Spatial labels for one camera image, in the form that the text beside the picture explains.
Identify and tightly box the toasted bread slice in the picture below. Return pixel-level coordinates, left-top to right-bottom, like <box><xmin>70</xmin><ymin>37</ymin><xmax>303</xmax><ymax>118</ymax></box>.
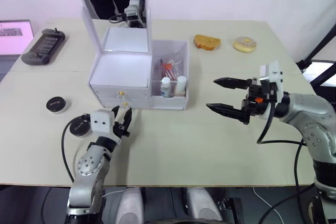
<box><xmin>193</xmin><ymin>34</ymin><xmax>222</xmax><ymax>51</ymax></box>

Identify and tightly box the brush set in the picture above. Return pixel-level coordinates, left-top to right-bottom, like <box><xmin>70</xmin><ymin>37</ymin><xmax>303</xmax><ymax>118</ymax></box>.
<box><xmin>157</xmin><ymin>57</ymin><xmax>184</xmax><ymax>82</ymax></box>

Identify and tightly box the black round compact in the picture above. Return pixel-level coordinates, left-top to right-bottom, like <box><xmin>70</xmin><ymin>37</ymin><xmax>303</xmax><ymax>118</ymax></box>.
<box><xmin>68</xmin><ymin>115</ymin><xmax>92</xmax><ymax>138</ymax></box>
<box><xmin>46</xmin><ymin>97</ymin><xmax>72</xmax><ymax>115</ymax></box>

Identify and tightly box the white mirrored makeup organizer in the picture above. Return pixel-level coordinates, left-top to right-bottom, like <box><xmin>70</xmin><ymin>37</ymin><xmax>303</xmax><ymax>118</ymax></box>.
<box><xmin>72</xmin><ymin>0</ymin><xmax>190</xmax><ymax>111</ymax></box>

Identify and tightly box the black floor box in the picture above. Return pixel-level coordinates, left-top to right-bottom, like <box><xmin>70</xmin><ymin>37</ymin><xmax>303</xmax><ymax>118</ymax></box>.
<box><xmin>217</xmin><ymin>197</ymin><xmax>244</xmax><ymax>224</ymax></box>

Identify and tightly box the grey rounded shell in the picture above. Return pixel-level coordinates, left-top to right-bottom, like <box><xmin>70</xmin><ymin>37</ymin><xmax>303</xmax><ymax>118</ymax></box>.
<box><xmin>186</xmin><ymin>187</ymin><xmax>223</xmax><ymax>224</ymax></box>
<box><xmin>119</xmin><ymin>187</ymin><xmax>144</xmax><ymax>224</ymax></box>

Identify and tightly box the black handheld game controller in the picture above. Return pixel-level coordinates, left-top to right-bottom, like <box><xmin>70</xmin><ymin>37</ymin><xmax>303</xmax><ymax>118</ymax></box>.
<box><xmin>20</xmin><ymin>28</ymin><xmax>66</xmax><ymax>66</ymax></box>

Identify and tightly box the white floor cable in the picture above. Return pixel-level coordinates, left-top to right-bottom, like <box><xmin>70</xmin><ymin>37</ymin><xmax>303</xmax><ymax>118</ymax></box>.
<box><xmin>253</xmin><ymin>187</ymin><xmax>275</xmax><ymax>210</ymax></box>

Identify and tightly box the beige foundation bottle white cap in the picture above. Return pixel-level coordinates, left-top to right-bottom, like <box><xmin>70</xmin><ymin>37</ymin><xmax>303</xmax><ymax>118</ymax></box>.
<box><xmin>175</xmin><ymin>76</ymin><xmax>187</xmax><ymax>96</ymax></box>

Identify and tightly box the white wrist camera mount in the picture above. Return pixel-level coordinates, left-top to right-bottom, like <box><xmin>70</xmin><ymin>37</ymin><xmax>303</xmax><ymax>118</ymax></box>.
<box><xmin>259</xmin><ymin>60</ymin><xmax>286</xmax><ymax>104</ymax></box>
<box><xmin>90</xmin><ymin>109</ymin><xmax>116</xmax><ymax>133</ymax></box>

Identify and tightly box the black tripod stand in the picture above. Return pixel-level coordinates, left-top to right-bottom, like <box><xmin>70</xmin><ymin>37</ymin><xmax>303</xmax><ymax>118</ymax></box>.
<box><xmin>295</xmin><ymin>23</ymin><xmax>336</xmax><ymax>88</ymax></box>

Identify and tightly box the white glazed donut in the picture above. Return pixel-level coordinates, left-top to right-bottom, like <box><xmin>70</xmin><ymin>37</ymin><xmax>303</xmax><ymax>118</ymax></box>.
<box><xmin>233</xmin><ymin>36</ymin><xmax>257</xmax><ymax>54</ymax></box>

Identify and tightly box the clear printed bottle white cap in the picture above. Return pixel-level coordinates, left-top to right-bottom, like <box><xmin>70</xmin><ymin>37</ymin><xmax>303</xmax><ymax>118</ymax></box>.
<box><xmin>160</xmin><ymin>77</ymin><xmax>173</xmax><ymax>98</ymax></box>

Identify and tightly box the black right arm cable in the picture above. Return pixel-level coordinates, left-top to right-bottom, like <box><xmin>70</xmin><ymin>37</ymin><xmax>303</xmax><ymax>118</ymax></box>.
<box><xmin>256</xmin><ymin>102</ymin><xmax>320</xmax><ymax>224</ymax></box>

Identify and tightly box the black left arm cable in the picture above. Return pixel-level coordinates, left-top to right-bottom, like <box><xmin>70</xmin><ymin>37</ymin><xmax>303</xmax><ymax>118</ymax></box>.
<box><xmin>61</xmin><ymin>114</ymin><xmax>89</xmax><ymax>184</ymax></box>

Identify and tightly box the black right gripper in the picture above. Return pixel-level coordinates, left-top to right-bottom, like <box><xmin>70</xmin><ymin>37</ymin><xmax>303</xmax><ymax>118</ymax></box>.
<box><xmin>206</xmin><ymin>77</ymin><xmax>279</xmax><ymax>126</ymax></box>

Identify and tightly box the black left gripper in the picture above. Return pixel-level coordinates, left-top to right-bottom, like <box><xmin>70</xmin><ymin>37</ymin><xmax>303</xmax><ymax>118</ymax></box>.
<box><xmin>111</xmin><ymin>105</ymin><xmax>133</xmax><ymax>139</ymax></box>

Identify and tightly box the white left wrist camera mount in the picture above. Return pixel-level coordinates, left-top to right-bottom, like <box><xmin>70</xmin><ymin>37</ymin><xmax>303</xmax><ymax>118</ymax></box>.
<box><xmin>90</xmin><ymin>109</ymin><xmax>116</xmax><ymax>133</ymax></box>

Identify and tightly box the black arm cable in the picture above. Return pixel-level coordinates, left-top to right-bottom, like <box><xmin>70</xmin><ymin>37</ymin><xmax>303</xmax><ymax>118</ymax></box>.
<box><xmin>61</xmin><ymin>114</ymin><xmax>89</xmax><ymax>184</ymax></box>
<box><xmin>256</xmin><ymin>102</ymin><xmax>320</xmax><ymax>224</ymax></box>

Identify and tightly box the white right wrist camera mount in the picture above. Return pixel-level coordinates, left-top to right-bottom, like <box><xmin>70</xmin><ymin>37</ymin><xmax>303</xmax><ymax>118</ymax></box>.
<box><xmin>259</xmin><ymin>60</ymin><xmax>286</xmax><ymax>104</ymax></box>

